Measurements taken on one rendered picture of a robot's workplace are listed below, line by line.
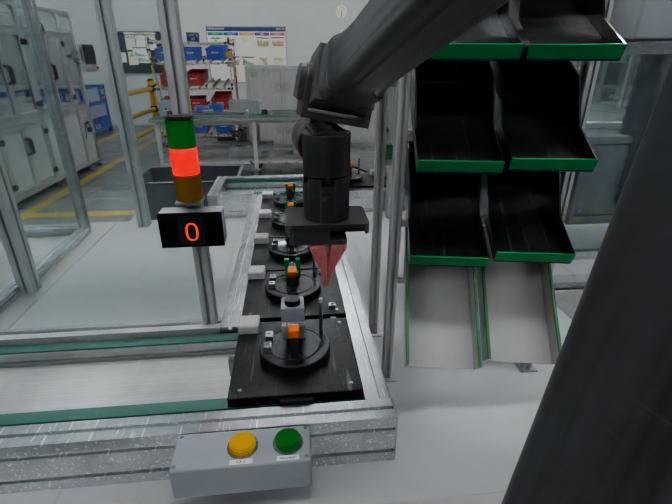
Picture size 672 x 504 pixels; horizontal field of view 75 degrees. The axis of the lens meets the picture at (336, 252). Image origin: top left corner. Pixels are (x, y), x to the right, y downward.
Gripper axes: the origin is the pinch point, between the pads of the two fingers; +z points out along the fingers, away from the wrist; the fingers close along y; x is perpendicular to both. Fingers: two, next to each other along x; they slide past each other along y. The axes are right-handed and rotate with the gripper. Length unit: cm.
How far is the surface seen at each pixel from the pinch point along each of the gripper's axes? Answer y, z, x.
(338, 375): -3.2, 27.1, -11.3
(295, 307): 4.4, 15.8, -17.6
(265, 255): 13, 29, -67
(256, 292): 14, 28, -45
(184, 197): 24.5, -2.3, -29.0
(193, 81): 162, 31, -729
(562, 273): -83, 39, -67
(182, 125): 23.2, -15.4, -29.6
